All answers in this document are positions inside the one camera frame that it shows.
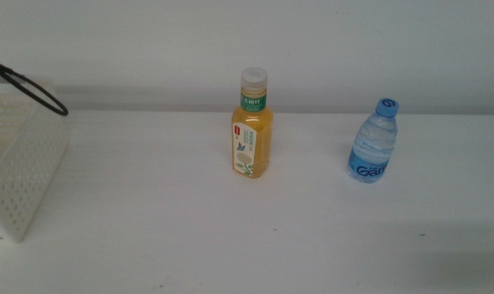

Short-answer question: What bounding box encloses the yellow juice bottle green label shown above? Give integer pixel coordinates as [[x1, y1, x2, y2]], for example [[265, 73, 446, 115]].
[[230, 66, 274, 180]]

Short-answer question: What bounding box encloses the clear water bottle blue cap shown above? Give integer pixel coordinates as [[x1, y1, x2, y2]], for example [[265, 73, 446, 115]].
[[346, 97, 400, 185]]

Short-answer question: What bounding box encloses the white perforated plastic basket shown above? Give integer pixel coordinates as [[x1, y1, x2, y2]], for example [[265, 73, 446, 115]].
[[0, 81, 70, 245]]

